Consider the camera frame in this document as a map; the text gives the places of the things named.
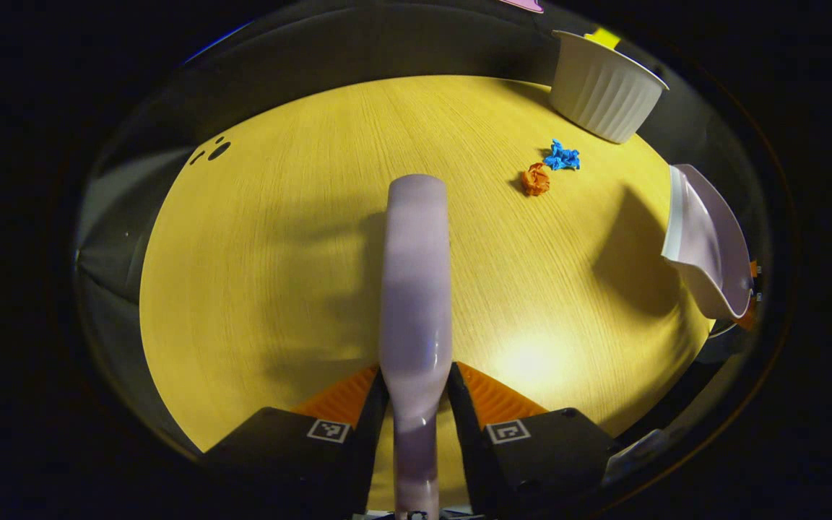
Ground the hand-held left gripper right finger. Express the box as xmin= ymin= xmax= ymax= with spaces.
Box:
xmin=447 ymin=361 xmax=623 ymax=517

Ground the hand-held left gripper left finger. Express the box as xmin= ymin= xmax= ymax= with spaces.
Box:
xmin=199 ymin=363 xmax=390 ymax=517

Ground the lavender plastic dustpan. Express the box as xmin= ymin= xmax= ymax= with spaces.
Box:
xmin=660 ymin=164 xmax=755 ymax=321

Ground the lavender small broom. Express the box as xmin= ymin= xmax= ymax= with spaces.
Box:
xmin=378 ymin=173 xmax=454 ymax=520

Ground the blue paper trash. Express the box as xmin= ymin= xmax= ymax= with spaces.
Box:
xmin=542 ymin=139 xmax=581 ymax=172

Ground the white ribbed cup garbage bin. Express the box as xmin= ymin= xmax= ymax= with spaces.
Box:
xmin=550 ymin=29 xmax=670 ymax=145

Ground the orange paper trash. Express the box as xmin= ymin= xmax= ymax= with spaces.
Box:
xmin=519 ymin=162 xmax=552 ymax=197

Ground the wooden desktop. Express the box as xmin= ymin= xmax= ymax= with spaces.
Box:
xmin=138 ymin=74 xmax=713 ymax=514

